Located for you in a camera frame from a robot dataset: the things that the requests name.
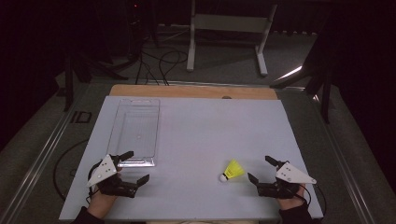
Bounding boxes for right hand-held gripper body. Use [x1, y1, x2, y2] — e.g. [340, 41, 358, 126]
[257, 161, 318, 200]

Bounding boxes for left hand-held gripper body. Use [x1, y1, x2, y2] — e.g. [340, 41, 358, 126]
[87, 154, 138, 199]

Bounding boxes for yellow shuttlecock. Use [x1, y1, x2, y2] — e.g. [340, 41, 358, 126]
[219, 159, 247, 183]

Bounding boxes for person's right hand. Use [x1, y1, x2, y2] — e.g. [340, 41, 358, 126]
[276, 185, 308, 211]

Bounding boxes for person's left hand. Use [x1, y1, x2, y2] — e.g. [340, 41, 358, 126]
[87, 189, 118, 217]

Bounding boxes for clear plastic container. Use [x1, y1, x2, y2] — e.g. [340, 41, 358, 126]
[106, 98, 162, 168]

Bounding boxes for white table board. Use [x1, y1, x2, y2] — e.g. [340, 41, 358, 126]
[59, 95, 324, 222]

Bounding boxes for wooden table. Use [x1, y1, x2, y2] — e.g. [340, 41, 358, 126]
[109, 84, 278, 101]

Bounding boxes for black stand with legs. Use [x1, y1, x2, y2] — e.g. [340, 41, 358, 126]
[270, 18, 344, 125]

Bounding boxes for black tripod stand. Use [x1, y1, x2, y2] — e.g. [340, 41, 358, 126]
[64, 0, 148, 113]

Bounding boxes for left hand-held gripper cable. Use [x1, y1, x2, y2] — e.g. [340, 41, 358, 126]
[85, 159, 105, 204]

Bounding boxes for hand-held gripper cable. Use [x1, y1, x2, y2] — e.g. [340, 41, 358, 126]
[85, 159, 105, 204]
[301, 183, 327, 218]

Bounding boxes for right hand-held gripper cable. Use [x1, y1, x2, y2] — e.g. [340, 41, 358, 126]
[301, 183, 327, 218]

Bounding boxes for black floor cable loop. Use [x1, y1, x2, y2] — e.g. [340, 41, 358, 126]
[52, 139, 90, 202]

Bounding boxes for metal floor rail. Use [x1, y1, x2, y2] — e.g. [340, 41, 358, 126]
[0, 83, 92, 224]
[311, 92, 376, 224]

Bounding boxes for black floor cables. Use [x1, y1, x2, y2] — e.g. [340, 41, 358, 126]
[134, 49, 190, 87]

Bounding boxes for white metal stand frame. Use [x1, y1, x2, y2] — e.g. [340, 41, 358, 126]
[186, 0, 278, 77]

